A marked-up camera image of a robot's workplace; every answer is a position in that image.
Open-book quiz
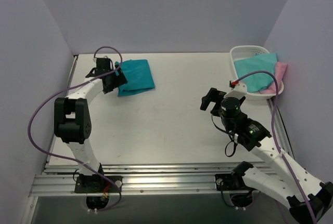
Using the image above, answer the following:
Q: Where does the teal t shirt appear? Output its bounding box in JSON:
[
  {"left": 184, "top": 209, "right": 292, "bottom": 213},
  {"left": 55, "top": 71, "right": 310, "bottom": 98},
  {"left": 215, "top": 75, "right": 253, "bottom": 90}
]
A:
[{"left": 118, "top": 59, "right": 155, "bottom": 97}]

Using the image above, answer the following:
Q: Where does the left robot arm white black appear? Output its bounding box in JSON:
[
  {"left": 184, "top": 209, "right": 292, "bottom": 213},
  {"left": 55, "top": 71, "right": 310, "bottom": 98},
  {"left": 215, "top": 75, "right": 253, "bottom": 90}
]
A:
[{"left": 54, "top": 56, "right": 127, "bottom": 192}]

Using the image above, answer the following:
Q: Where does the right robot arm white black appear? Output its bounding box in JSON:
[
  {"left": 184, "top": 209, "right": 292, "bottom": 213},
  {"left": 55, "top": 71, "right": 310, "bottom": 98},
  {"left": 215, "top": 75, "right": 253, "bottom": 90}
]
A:
[{"left": 200, "top": 88, "right": 332, "bottom": 223}]

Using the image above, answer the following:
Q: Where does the light teal shirt in basket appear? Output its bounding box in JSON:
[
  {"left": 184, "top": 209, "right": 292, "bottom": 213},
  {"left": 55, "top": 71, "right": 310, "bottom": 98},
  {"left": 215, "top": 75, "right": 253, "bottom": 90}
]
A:
[{"left": 234, "top": 53, "right": 277, "bottom": 93}]

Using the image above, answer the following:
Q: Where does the white plastic laundry basket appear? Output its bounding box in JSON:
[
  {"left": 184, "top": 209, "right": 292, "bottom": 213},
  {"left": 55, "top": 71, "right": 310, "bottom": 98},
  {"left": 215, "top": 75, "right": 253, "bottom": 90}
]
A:
[{"left": 229, "top": 45, "right": 287, "bottom": 100}]

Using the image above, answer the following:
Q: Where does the pink shirt in basket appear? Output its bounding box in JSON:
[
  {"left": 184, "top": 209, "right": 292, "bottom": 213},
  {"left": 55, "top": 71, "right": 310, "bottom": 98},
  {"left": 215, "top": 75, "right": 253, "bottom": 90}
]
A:
[{"left": 260, "top": 61, "right": 287, "bottom": 94}]

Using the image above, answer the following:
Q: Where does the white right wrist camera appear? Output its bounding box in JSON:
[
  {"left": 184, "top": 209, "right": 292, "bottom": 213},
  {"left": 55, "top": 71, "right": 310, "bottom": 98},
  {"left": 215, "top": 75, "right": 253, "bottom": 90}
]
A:
[{"left": 224, "top": 81, "right": 247, "bottom": 100}]

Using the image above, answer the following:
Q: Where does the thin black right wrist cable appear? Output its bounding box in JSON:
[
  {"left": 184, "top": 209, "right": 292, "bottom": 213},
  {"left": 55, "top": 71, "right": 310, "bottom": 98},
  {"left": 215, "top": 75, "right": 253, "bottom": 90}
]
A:
[{"left": 211, "top": 116, "right": 239, "bottom": 157}]

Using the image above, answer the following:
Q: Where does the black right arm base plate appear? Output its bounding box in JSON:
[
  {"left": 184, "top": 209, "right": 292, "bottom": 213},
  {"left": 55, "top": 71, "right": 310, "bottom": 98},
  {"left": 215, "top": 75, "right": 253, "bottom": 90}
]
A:
[{"left": 214, "top": 174, "right": 256, "bottom": 191}]

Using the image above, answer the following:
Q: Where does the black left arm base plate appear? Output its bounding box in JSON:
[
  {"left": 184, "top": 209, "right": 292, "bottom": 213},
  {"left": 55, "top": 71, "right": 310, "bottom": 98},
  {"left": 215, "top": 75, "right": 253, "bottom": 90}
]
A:
[{"left": 74, "top": 174, "right": 119, "bottom": 194}]

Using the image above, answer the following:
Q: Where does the aluminium rail frame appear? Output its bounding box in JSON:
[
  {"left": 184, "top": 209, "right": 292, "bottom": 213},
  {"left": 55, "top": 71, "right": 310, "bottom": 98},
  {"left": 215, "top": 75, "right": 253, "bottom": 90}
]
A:
[{"left": 28, "top": 96, "right": 312, "bottom": 197}]

